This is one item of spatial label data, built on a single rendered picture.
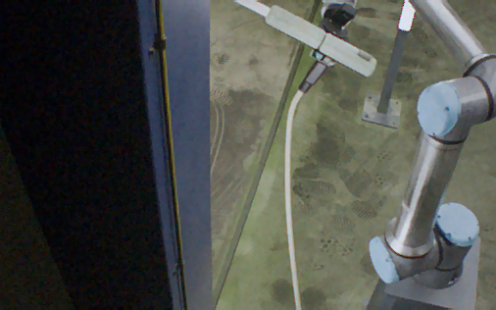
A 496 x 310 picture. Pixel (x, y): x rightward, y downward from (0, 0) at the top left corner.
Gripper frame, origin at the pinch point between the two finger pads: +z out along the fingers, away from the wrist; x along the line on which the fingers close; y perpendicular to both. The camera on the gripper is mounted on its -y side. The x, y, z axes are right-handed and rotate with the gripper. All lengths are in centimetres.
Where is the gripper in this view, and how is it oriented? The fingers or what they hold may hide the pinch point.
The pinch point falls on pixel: (326, 56)
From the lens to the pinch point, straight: 170.8
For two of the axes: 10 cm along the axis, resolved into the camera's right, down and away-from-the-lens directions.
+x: -8.8, -4.5, -1.6
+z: -2.7, 7.5, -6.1
